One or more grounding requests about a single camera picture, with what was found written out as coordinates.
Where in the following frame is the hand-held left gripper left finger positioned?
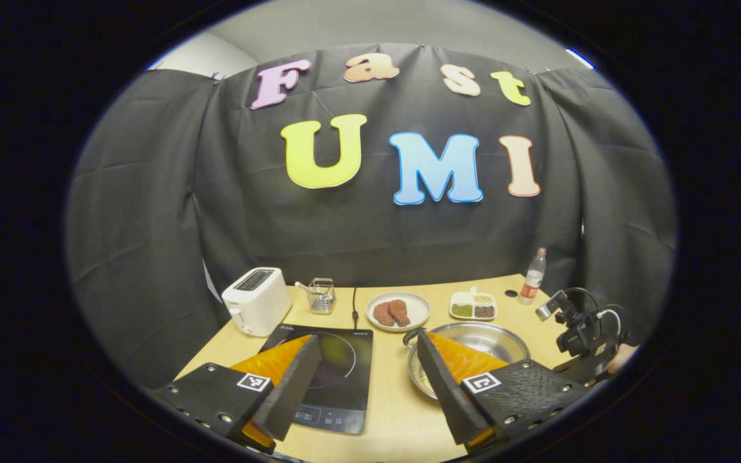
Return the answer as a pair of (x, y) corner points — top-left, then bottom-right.
(152, 334), (323, 454)

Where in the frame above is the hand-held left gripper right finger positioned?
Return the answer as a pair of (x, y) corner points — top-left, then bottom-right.
(416, 329), (593, 454)

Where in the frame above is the black induction cooktop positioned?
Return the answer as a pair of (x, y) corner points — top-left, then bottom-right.
(260, 324), (374, 435)

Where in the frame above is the stainless steel pot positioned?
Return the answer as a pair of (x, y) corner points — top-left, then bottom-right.
(403, 322), (531, 401)

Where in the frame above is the clear plastic water bottle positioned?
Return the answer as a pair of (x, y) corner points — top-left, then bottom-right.
(518, 248), (547, 305)

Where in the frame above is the round white plate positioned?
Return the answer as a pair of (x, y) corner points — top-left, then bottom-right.
(366, 292), (431, 332)

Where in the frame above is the white toaster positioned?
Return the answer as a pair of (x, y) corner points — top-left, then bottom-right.
(221, 267), (293, 338)

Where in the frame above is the white divided dish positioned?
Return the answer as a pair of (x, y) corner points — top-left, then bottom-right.
(449, 287), (498, 321)

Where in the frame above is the wire mesh basket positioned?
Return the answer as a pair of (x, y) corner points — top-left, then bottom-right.
(308, 278), (336, 314)

